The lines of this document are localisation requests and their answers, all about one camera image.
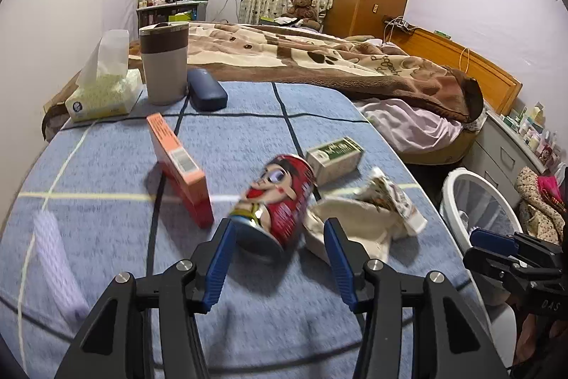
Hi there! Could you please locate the dark blue glasses case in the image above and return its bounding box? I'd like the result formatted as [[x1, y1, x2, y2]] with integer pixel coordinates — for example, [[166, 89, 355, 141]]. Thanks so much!
[[186, 68, 228, 112]]

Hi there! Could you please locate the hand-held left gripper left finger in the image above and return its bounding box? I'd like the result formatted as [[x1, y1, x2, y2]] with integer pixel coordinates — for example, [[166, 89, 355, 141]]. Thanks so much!
[[53, 218, 237, 379]]

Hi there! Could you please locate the tissue box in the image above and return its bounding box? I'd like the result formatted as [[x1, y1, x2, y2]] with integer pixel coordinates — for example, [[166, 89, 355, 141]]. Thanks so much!
[[65, 29, 145, 123]]

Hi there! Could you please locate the beige tissue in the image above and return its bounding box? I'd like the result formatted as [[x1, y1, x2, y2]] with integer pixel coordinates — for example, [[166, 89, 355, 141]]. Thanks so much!
[[303, 199, 393, 264]]

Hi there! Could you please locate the beige and brown cup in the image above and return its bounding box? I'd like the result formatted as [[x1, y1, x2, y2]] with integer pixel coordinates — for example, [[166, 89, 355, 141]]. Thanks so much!
[[139, 22, 190, 105]]

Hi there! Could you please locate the green and white small box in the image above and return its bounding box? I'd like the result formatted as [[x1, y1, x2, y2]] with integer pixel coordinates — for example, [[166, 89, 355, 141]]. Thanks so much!
[[306, 136, 365, 186]]

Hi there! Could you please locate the blue checked table cloth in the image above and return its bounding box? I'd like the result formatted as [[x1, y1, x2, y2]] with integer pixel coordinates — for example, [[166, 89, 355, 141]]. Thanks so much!
[[0, 81, 471, 379]]

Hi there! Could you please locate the white round waste bin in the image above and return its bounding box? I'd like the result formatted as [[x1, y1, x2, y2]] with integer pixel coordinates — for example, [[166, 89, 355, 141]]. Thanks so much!
[[439, 167, 526, 309]]

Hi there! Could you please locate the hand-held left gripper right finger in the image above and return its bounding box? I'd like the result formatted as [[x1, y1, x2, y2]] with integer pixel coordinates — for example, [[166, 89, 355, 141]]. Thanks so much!
[[323, 218, 511, 379]]

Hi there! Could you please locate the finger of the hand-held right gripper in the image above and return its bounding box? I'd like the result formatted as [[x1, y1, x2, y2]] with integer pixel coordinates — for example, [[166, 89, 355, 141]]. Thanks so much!
[[469, 228, 566, 269], [463, 246, 560, 295]]

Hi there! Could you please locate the grey desk shelf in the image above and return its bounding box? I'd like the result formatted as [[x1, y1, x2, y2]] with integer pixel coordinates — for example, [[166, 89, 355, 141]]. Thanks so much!
[[136, 0, 209, 27]]

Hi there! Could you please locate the orange tablet box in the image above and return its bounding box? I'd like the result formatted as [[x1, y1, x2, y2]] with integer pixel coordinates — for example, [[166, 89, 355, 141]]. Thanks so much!
[[146, 113, 215, 229]]

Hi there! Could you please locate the brown printed blanket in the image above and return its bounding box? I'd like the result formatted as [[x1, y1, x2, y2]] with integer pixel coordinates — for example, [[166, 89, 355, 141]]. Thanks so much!
[[129, 21, 484, 124]]

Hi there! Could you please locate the pink cloth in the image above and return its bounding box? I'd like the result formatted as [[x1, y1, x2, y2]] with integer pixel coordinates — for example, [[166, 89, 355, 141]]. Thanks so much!
[[536, 175, 564, 202]]

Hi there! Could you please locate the floral quilted garment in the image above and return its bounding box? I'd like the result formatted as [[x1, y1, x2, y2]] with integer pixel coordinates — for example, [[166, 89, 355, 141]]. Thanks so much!
[[515, 166, 568, 244]]

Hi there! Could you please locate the grey drawer cabinet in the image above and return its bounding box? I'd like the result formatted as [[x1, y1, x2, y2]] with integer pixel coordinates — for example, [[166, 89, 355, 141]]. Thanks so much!
[[464, 110, 546, 184]]

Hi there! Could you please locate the white printed carton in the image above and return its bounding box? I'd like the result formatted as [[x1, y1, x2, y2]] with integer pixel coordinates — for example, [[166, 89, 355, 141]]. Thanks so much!
[[355, 167, 427, 238]]

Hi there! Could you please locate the wooden headboard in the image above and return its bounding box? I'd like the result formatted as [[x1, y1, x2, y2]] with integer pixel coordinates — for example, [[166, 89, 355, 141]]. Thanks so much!
[[384, 26, 523, 115]]

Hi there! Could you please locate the power strip with chargers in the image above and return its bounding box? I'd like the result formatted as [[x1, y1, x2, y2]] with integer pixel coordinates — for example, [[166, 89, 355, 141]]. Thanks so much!
[[382, 17, 415, 33]]

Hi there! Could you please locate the red cartoon drink can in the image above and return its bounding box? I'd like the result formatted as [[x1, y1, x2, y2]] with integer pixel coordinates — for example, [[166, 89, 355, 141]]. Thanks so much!
[[228, 154, 317, 251]]

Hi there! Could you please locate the pink bed sheet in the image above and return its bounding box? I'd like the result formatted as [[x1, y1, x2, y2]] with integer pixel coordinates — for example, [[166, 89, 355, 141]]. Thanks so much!
[[355, 98, 475, 153]]

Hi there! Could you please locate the cluster of medicine bottles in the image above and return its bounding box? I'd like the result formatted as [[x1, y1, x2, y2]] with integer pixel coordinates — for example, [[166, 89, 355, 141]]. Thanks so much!
[[503, 101, 562, 167]]

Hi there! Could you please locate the teddy bear with red hat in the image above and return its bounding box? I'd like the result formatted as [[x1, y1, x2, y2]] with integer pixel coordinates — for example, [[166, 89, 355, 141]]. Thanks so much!
[[280, 0, 322, 31]]

